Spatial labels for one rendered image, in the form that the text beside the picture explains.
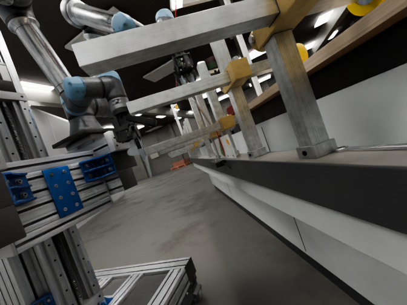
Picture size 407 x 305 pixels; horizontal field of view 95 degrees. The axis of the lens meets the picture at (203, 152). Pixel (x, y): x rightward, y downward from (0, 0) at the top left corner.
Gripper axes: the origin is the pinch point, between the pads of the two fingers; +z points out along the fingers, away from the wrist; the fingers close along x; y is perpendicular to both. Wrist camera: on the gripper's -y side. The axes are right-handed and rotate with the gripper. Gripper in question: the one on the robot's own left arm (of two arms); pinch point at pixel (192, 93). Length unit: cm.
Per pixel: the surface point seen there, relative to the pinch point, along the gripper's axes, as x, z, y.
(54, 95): -238, -226, -391
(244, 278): -4, 101, -27
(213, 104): 6.8, 7.9, 1.7
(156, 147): -21.8, 17.6, 5.4
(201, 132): -2.9, 18.2, 5.2
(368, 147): 10, 34, 57
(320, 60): 23, 16, 42
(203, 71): 7.6, -7.0, 2.1
